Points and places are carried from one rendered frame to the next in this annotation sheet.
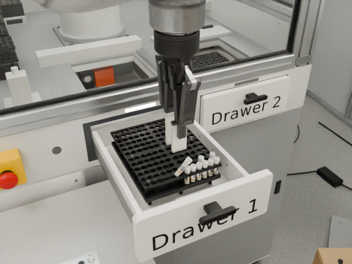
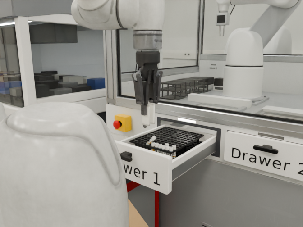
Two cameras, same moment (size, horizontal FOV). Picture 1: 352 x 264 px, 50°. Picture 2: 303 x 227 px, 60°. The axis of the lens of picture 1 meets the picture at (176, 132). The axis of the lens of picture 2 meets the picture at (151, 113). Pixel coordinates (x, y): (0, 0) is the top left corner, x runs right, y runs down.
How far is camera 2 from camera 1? 82 cm
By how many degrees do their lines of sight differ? 61
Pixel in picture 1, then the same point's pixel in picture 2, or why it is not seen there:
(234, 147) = (259, 195)
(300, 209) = not seen: outside the picture
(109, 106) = (169, 111)
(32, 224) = not seen: hidden behind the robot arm
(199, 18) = (144, 42)
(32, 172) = (134, 132)
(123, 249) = not seen: hidden behind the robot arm
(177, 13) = (134, 38)
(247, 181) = (150, 152)
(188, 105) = (136, 89)
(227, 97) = (245, 138)
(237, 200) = (144, 164)
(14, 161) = (122, 118)
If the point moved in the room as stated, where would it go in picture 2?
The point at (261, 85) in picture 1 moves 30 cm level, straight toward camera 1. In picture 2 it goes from (282, 143) to (190, 151)
